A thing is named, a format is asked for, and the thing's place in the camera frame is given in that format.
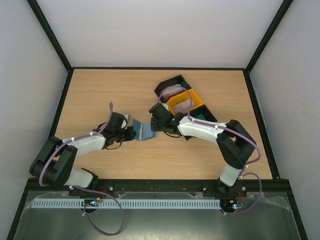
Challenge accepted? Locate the teal card holder wallet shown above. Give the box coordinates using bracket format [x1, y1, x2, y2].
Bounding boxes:
[132, 119, 156, 141]

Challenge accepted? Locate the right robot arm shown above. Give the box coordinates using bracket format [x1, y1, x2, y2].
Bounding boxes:
[149, 103, 262, 196]

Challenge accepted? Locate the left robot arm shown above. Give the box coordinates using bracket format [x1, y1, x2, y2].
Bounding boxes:
[29, 112, 136, 188]

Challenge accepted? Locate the white pink card stack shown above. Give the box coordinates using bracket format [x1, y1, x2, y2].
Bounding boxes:
[172, 99, 195, 113]

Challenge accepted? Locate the black bin with red cards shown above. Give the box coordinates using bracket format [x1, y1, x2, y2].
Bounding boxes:
[154, 74, 192, 103]

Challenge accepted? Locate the red white card stack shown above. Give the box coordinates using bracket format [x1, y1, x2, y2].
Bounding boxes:
[162, 84, 184, 100]

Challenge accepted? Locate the teal card stack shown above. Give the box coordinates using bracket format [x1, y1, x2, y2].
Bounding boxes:
[195, 113, 207, 121]

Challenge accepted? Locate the black bin with teal cards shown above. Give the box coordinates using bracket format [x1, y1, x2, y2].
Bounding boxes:
[183, 104, 218, 141]

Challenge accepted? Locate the yellow plastic bin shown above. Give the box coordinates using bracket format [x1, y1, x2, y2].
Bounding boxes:
[166, 89, 204, 115]

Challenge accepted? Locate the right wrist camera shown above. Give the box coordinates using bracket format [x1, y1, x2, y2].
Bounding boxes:
[159, 102, 170, 112]

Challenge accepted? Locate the black enclosure frame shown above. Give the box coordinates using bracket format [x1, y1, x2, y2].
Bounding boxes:
[4, 0, 308, 240]

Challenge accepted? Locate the white slotted cable duct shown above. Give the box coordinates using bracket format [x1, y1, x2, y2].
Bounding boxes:
[30, 198, 221, 210]

